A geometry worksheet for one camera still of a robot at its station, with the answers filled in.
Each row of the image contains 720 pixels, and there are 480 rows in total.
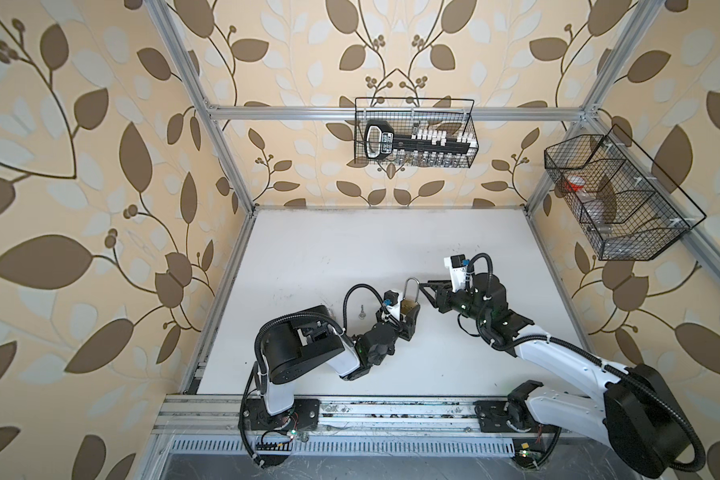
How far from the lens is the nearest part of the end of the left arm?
2.42ft

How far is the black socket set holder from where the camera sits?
0.82 m

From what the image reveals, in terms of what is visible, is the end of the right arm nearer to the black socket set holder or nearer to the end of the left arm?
the end of the left arm

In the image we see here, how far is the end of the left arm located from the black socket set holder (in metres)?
0.45
